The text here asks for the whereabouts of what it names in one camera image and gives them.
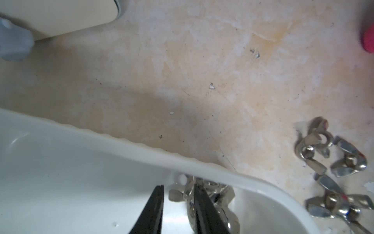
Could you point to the pile of wing nuts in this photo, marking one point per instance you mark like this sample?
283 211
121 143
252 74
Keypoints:
220 194

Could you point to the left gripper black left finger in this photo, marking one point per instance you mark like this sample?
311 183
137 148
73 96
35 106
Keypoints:
150 220

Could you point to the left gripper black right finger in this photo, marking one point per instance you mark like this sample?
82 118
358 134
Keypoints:
208 220

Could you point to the silver wing nut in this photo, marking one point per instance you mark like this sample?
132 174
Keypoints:
319 127
306 149
350 215
353 160
334 197

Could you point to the white storage tray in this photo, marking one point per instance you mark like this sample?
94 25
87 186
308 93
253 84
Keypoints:
58 179

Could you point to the pink white striped plush toy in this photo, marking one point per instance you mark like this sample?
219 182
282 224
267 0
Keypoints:
368 39

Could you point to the pale blue drawer box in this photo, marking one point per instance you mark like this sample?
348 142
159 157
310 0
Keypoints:
25 22

